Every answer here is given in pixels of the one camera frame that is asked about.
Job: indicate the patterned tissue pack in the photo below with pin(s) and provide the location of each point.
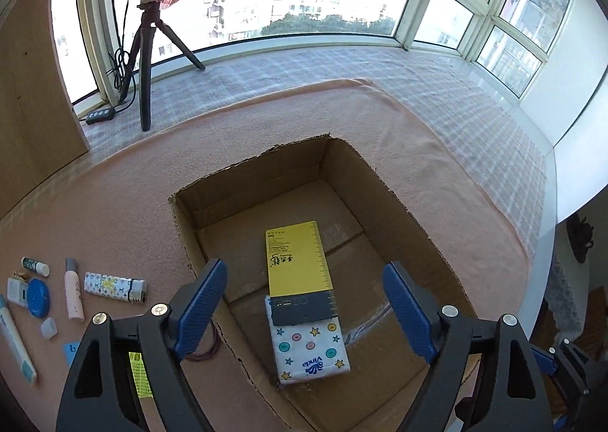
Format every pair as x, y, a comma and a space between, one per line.
308, 351

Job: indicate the purple rubber band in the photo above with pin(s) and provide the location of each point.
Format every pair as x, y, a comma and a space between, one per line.
204, 358

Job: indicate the black inline controller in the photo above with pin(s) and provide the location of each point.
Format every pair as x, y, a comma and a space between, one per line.
99, 114

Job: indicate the blue plastic tag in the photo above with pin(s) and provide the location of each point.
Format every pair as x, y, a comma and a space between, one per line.
71, 350

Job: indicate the small pink bottle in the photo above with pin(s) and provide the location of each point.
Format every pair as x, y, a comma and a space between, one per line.
73, 294

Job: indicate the white sunscreen tube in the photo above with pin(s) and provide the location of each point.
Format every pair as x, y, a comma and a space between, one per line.
16, 346

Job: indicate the blue round tape measure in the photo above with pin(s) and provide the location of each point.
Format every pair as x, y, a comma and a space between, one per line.
38, 298

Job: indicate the light wooden board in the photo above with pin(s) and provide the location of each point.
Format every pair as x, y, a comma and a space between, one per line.
33, 104

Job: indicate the small white device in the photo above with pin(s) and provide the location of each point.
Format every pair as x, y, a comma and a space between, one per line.
16, 294

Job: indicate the cardboard box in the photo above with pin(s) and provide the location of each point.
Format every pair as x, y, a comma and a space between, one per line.
380, 204

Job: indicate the patterned white lighter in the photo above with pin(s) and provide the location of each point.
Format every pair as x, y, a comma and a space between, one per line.
111, 286

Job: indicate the dark object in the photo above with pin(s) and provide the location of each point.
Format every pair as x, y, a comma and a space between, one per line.
580, 235

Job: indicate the small grey eraser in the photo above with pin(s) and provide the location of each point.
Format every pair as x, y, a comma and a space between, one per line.
48, 328

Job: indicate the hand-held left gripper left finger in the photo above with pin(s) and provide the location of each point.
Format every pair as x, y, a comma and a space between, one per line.
199, 308

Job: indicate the white lace cloth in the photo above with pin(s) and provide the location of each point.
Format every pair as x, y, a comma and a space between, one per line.
565, 294

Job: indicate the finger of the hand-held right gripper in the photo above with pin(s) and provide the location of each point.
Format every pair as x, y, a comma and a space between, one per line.
544, 360

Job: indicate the pink blanket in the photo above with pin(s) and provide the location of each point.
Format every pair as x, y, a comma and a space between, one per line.
118, 199

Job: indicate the green glue stick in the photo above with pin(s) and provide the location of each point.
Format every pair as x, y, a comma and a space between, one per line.
34, 266

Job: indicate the yellow and grey box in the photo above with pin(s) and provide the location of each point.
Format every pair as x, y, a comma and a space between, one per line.
294, 270

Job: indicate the black tripod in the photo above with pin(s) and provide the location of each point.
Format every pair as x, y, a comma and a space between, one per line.
145, 80

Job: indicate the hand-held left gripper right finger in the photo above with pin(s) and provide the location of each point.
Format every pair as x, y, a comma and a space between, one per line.
408, 313

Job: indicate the checked white cloth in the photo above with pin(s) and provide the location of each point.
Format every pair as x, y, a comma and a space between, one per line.
427, 80

